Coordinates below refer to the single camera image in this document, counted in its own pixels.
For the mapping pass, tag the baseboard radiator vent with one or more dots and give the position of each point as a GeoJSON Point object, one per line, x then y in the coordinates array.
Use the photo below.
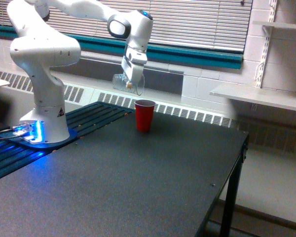
{"type": "Point", "coordinates": [83, 95]}

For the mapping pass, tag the white shelf bracket rail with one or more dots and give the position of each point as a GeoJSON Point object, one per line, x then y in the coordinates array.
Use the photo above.
{"type": "Point", "coordinates": [267, 28]}

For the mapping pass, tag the white window blinds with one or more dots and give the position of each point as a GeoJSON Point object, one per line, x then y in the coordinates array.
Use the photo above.
{"type": "Point", "coordinates": [212, 24]}

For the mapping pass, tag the red plastic cup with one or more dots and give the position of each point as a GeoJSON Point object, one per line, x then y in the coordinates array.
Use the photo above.
{"type": "Point", "coordinates": [144, 114]}

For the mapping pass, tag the white wall shelf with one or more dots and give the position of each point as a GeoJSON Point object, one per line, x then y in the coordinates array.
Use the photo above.
{"type": "Point", "coordinates": [260, 96]}
{"type": "Point", "coordinates": [275, 25]}

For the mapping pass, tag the blue slotted mounting rail plate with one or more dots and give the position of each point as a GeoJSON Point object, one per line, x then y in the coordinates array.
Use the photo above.
{"type": "Point", "coordinates": [83, 121]}

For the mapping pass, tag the black table leg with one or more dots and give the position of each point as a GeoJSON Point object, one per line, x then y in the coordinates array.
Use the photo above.
{"type": "Point", "coordinates": [232, 190]}

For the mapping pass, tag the white lower wall shelf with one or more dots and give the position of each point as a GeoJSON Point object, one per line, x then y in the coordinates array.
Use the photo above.
{"type": "Point", "coordinates": [260, 96]}

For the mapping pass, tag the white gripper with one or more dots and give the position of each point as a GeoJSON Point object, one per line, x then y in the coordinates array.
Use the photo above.
{"type": "Point", "coordinates": [133, 62]}

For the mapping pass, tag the white upper wall shelf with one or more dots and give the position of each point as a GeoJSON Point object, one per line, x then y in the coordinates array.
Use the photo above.
{"type": "Point", "coordinates": [275, 25]}

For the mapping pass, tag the clear plastic cup with grains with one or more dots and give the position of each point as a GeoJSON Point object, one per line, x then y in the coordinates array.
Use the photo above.
{"type": "Point", "coordinates": [119, 83]}

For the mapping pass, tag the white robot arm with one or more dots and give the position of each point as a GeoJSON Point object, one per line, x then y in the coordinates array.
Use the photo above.
{"type": "Point", "coordinates": [39, 47]}

